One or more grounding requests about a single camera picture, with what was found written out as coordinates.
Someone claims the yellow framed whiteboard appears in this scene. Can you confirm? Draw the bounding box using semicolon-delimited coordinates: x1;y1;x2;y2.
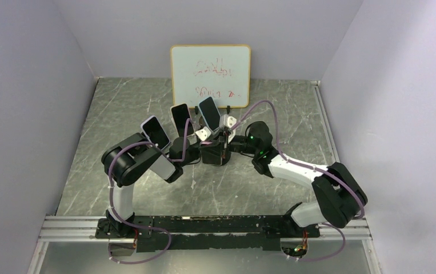
170;45;251;108

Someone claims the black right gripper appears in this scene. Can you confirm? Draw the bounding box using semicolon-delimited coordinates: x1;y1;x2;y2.
198;128;258;159

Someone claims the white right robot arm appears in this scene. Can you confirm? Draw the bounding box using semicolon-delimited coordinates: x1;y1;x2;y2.
223;121;368;236

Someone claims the beige pink case phone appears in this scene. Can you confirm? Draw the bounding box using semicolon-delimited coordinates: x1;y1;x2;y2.
170;103;194;137

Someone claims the blue case phone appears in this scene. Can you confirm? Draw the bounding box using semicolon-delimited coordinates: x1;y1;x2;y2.
198;96;221;132

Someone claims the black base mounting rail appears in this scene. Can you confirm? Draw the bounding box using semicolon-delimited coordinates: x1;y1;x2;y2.
38;213;372;254

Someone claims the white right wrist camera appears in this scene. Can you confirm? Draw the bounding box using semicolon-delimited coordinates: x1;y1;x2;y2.
218;114;237;132

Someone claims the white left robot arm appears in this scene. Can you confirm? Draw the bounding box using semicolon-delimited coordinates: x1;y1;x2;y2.
101;133;230;237

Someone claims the lilac case phone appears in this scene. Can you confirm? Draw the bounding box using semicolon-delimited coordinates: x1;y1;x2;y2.
141;115;170;151

